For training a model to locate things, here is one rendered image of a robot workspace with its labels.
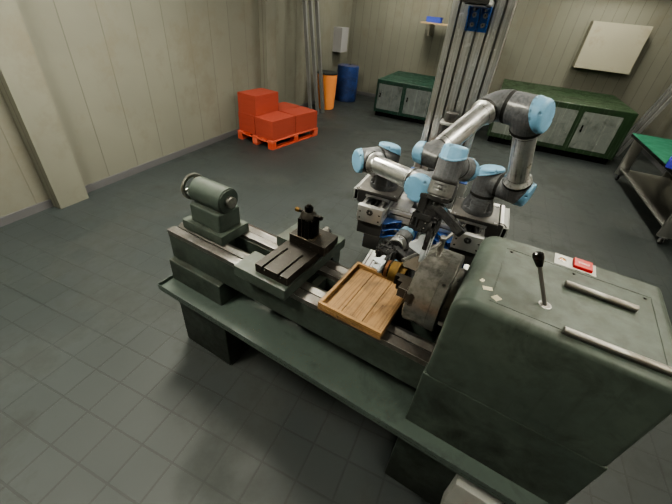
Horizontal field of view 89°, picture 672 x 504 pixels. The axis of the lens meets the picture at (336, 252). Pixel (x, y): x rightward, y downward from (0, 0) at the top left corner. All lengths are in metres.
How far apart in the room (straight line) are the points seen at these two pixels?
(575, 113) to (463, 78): 5.91
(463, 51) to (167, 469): 2.43
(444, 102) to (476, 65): 0.20
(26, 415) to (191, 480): 1.01
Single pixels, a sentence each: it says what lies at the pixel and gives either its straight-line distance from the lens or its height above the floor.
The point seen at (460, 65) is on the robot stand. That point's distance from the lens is 1.86.
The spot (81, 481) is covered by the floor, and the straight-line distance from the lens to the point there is 2.31.
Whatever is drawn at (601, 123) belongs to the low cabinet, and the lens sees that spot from 7.81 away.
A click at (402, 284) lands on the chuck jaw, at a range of 1.31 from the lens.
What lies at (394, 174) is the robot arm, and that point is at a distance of 1.55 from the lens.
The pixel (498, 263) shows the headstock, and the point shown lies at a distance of 1.33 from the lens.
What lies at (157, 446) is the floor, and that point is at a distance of 2.25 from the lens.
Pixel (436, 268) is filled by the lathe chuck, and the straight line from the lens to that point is 1.26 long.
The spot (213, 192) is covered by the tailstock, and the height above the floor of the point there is 1.13.
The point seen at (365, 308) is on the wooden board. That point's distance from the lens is 1.51.
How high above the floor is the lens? 1.94
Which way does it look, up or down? 36 degrees down
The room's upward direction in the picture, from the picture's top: 6 degrees clockwise
